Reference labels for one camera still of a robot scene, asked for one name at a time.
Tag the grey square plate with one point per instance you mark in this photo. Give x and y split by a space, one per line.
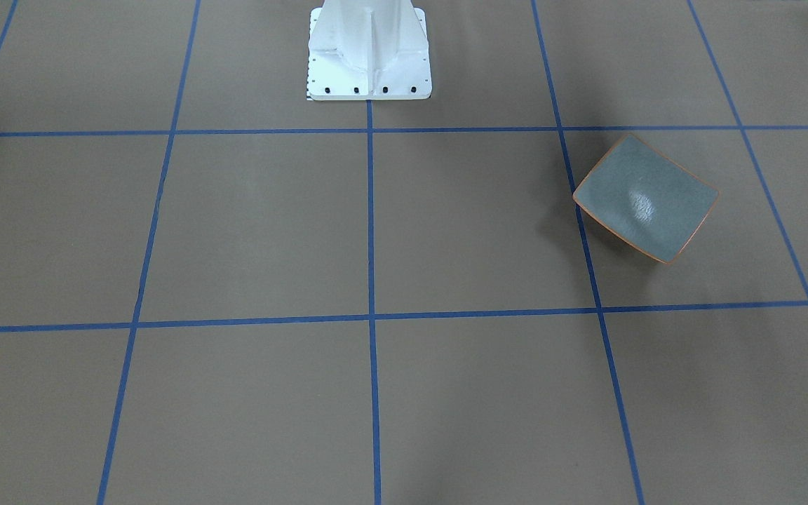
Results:
650 202

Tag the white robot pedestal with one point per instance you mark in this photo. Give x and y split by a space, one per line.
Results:
368 50

